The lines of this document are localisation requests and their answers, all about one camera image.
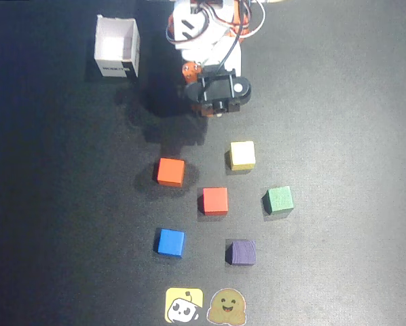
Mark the white open cardboard box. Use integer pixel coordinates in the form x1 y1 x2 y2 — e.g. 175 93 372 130
93 14 141 79

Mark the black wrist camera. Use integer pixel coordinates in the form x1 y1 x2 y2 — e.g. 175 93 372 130
184 69 253 118

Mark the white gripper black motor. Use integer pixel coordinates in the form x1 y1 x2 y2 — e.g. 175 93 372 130
181 33 242 86

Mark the dark grey table mat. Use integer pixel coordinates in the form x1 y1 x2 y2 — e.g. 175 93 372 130
0 0 406 326

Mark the purple cube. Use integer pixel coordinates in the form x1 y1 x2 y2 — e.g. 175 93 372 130
225 238 257 266

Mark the green cube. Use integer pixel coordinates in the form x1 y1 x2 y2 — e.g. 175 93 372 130
262 185 295 215

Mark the red cube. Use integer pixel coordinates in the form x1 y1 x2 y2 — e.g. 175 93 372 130
198 187 229 217

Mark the black camera cable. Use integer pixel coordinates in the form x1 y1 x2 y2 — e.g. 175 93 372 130
218 0 255 72

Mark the red white servo cable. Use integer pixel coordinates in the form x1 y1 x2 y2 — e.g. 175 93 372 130
246 0 266 37

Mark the yellow robot face sticker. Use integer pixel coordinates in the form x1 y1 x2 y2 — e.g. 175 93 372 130
164 287 204 323

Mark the blue cube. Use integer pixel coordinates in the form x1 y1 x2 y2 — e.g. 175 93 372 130
153 228 186 259

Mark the orange cube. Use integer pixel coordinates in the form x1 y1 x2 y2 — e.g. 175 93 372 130
156 157 186 188

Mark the smiling hugging face sticker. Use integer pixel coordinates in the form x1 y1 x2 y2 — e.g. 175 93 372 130
206 288 247 325

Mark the yellow cube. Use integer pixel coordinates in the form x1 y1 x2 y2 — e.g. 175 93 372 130
228 140 257 171

